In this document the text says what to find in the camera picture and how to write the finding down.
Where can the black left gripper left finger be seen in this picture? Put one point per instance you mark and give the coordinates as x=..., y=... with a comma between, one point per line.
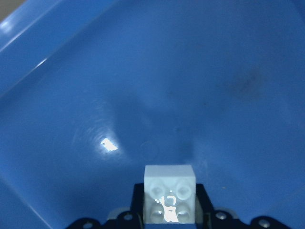
x=127, y=219

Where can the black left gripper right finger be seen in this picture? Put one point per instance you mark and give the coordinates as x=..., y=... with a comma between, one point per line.
x=209, y=217

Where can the white block with studs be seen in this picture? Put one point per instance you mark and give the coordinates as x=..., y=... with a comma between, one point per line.
x=169, y=194

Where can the blue plastic tray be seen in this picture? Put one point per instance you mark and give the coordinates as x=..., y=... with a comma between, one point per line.
x=92, y=91

